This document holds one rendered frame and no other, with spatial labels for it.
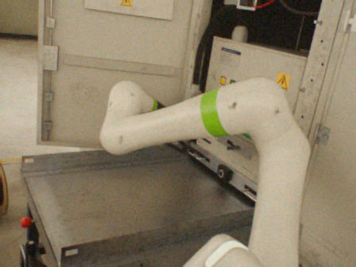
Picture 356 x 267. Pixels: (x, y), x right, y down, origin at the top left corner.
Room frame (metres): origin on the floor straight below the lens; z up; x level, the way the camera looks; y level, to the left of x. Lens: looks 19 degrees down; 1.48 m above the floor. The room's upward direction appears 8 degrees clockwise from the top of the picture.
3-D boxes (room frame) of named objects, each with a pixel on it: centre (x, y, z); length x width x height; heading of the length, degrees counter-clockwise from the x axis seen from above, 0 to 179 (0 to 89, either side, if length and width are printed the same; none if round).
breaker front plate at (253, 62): (1.36, -0.22, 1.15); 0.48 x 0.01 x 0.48; 33
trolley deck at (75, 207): (1.15, 0.10, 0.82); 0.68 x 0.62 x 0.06; 123
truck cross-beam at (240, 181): (1.37, -0.23, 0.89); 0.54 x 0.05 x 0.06; 33
